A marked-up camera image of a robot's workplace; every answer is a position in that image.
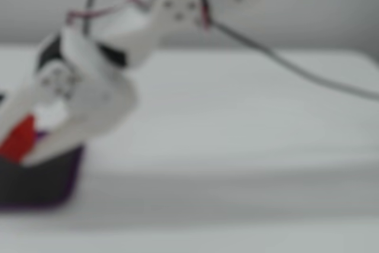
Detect white gripper, black motor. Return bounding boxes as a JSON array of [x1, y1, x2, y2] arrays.
[[0, 27, 139, 167]]

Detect red perforated cube block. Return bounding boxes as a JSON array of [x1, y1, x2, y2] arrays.
[[0, 114, 38, 164]]

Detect purple tray box, black base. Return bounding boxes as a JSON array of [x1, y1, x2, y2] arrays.
[[0, 130, 86, 210]]

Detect red wire bundle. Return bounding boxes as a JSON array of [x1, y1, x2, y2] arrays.
[[65, 0, 150, 27]]

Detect grey cable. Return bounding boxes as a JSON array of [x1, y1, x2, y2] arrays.
[[84, 0, 379, 100]]

